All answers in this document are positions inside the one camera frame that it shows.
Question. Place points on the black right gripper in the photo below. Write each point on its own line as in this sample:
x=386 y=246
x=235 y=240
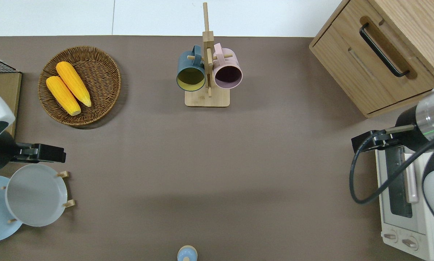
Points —
x=407 y=130

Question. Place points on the gray plate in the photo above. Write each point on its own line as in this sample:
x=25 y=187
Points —
x=35 y=195

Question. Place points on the wooden plate rack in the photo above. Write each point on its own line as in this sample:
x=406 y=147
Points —
x=71 y=203

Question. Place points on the yellow corn cob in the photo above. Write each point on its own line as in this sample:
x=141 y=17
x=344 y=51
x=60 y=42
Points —
x=62 y=96
x=73 y=83

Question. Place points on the brown wicker basket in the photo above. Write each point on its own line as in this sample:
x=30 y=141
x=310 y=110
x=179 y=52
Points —
x=101 y=79

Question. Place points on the wooden drawer cabinet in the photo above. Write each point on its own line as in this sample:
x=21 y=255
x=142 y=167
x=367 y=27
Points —
x=347 y=61

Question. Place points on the white toaster oven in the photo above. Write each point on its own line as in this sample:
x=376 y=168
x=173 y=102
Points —
x=402 y=224

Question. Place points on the brown table mat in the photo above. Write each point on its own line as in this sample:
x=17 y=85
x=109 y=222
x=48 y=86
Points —
x=202 y=163

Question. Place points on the wooden mug tree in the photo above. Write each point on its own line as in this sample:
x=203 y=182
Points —
x=207 y=99

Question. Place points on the dark blue mug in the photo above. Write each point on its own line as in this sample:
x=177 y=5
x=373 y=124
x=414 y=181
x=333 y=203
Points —
x=189 y=61

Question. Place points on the small blue bell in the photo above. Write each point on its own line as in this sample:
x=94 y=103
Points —
x=187 y=254

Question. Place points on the pink mug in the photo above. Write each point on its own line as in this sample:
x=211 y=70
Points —
x=227 y=61

